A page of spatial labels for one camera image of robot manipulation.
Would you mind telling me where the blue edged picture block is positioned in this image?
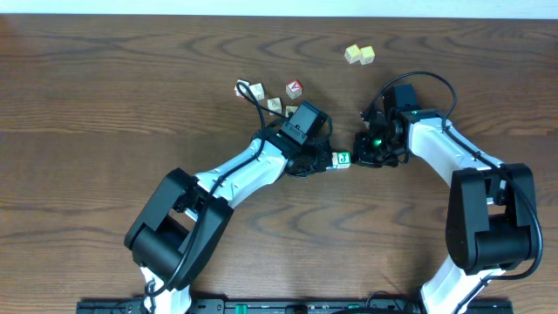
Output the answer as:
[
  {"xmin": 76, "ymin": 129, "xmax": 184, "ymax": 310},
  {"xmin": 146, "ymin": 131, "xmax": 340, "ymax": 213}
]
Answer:
[{"xmin": 331, "ymin": 153, "xmax": 338, "ymax": 169}]

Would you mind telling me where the green letter J block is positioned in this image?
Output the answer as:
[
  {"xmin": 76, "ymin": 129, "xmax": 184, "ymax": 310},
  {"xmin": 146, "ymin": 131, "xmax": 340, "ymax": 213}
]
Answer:
[{"xmin": 337, "ymin": 152, "xmax": 351, "ymax": 169}]

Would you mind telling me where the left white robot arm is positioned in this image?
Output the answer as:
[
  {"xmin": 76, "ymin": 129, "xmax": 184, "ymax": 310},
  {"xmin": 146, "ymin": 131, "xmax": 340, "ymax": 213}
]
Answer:
[{"xmin": 124, "ymin": 127, "xmax": 332, "ymax": 313}]

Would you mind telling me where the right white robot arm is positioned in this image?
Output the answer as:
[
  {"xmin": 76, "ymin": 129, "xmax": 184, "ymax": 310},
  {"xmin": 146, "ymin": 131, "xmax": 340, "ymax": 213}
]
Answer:
[{"xmin": 353, "ymin": 109, "xmax": 543, "ymax": 313}]

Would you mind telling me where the wooden block round picture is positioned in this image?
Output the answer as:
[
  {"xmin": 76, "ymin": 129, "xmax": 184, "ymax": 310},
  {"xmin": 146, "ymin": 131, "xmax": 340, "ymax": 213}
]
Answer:
[{"xmin": 285, "ymin": 106, "xmax": 298, "ymax": 118}]

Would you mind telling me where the wooden block animal picture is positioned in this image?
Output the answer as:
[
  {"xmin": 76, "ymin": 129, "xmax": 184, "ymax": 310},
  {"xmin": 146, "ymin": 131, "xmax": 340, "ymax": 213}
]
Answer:
[{"xmin": 267, "ymin": 98, "xmax": 282, "ymax": 115}]

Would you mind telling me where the red letter A block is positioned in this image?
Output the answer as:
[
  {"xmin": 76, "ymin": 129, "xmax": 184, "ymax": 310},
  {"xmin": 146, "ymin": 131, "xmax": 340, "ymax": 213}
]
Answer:
[{"xmin": 286, "ymin": 79, "xmax": 303, "ymax": 99}]

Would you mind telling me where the plain wooden picture block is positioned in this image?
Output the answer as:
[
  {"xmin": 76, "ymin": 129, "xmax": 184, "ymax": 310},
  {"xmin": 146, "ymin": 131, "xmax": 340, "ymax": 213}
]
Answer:
[{"xmin": 249, "ymin": 83, "xmax": 265, "ymax": 100}]

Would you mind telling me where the yellow block right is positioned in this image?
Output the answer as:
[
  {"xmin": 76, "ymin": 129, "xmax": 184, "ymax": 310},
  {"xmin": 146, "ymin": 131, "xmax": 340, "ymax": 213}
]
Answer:
[{"xmin": 359, "ymin": 45, "xmax": 376, "ymax": 65}]

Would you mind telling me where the yellow block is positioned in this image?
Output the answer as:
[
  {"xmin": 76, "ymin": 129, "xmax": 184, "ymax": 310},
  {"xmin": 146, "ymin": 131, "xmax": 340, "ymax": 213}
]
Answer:
[
  {"xmin": 344, "ymin": 44, "xmax": 361, "ymax": 64},
  {"xmin": 359, "ymin": 45, "xmax": 376, "ymax": 65}
]

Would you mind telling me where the yellow block left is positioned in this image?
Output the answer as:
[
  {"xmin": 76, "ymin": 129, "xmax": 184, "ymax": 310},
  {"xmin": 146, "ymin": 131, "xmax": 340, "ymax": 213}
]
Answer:
[{"xmin": 344, "ymin": 44, "xmax": 361, "ymax": 64}]

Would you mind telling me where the wooden block red bottom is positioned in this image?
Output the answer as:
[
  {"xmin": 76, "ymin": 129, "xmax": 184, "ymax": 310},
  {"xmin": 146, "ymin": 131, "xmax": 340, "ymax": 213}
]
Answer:
[{"xmin": 234, "ymin": 79, "xmax": 250, "ymax": 98}]

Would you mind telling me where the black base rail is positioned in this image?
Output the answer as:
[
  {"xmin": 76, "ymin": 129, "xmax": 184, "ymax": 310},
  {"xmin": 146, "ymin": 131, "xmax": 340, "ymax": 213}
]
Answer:
[{"xmin": 76, "ymin": 290, "xmax": 514, "ymax": 314}]

